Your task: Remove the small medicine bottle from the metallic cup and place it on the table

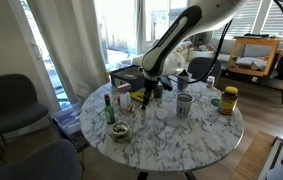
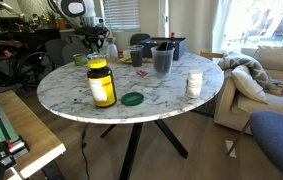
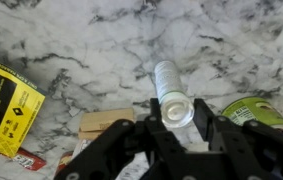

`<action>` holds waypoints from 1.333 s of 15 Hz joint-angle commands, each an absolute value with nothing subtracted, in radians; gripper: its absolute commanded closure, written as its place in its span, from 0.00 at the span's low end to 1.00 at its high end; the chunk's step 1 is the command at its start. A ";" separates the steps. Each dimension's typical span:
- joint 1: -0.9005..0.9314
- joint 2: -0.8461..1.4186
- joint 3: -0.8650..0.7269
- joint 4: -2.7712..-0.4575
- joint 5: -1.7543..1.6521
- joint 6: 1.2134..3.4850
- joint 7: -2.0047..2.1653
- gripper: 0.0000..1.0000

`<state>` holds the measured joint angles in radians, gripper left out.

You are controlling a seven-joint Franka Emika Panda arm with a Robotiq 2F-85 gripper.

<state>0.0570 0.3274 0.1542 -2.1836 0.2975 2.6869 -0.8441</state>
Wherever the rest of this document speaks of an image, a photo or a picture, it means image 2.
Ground light wooden bench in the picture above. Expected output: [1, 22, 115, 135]
[0, 89, 67, 180]

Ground grey-blue upholstered chair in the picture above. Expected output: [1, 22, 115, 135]
[61, 42, 92, 65]
[227, 110, 283, 180]

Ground patterned throw pillow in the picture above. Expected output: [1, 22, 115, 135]
[217, 50, 271, 90]

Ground white window blinds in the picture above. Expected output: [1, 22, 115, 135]
[102, 0, 142, 32]

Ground bicycle wheel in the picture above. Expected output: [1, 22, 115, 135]
[15, 49, 54, 90]

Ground dark filled plastic cup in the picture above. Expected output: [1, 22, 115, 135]
[127, 44, 145, 68]

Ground white sofa cushion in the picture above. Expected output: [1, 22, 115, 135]
[231, 64, 269, 105]

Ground red black tool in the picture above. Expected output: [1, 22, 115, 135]
[0, 134, 31, 180]

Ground clear plastic cup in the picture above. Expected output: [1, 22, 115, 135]
[150, 45, 176, 79]

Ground black table base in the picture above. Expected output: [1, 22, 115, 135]
[100, 118, 190, 180]

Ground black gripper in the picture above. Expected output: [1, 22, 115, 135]
[75, 25, 111, 54]

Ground white pill bottle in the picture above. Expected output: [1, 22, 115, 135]
[185, 68, 204, 100]

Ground small bowl with contents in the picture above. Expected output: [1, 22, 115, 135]
[72, 52, 89, 67]

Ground dark grey upholstered chair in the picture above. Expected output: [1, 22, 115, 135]
[129, 32, 152, 47]

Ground black plastic object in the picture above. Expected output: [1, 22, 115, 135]
[154, 41, 176, 74]

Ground small red packet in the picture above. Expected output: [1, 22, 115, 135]
[135, 69, 148, 77]

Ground amber vitamin bottle yellow lid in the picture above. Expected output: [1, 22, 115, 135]
[86, 58, 118, 109]

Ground navy blue open box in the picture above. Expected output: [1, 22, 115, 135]
[138, 36, 188, 62]

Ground beige curtain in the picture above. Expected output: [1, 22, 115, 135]
[211, 0, 233, 54]

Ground black floor cable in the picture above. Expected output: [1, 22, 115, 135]
[80, 123, 93, 180]

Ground white plastic bottle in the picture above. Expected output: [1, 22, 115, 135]
[106, 41, 120, 61]

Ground dark bottle red cap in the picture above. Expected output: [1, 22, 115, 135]
[169, 31, 177, 44]

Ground green round lid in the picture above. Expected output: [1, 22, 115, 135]
[120, 91, 145, 107]

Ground cream sofa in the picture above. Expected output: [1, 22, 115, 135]
[213, 44, 283, 135]

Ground wooden chair back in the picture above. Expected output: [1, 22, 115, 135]
[199, 50, 225, 61]

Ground white paper scrap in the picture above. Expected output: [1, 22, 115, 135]
[224, 139, 238, 159]

